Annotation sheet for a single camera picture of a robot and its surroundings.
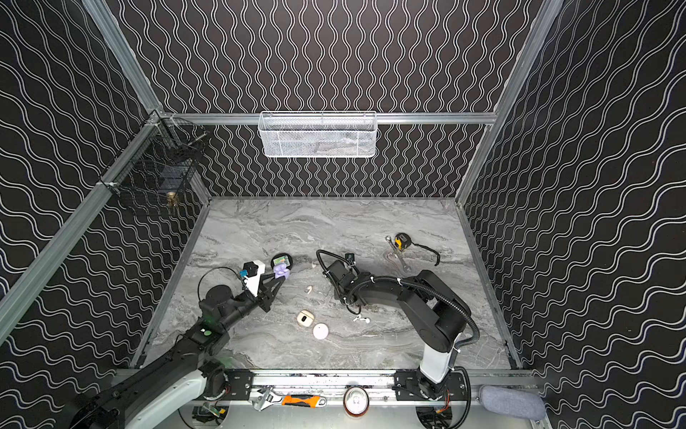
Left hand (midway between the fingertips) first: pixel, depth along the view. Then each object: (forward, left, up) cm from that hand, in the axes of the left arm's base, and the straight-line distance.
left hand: (286, 278), depth 77 cm
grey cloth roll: (-25, -66, -13) cm, 71 cm away
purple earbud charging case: (+3, +2, -1) cm, 4 cm away
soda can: (-28, -21, -6) cm, 36 cm away
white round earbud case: (-9, -10, -17) cm, 21 cm away
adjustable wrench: (-28, +4, -19) cm, 34 cm away
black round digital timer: (+17, +8, -17) cm, 25 cm away
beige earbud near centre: (+5, -5, -17) cm, 18 cm away
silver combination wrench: (+16, -39, -16) cm, 45 cm away
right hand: (+7, -17, -17) cm, 26 cm away
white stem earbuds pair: (-4, -24, -16) cm, 29 cm away
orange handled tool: (-27, -8, -16) cm, 33 cm away
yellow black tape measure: (+26, -38, -14) cm, 48 cm away
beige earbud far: (+14, -5, -16) cm, 22 cm away
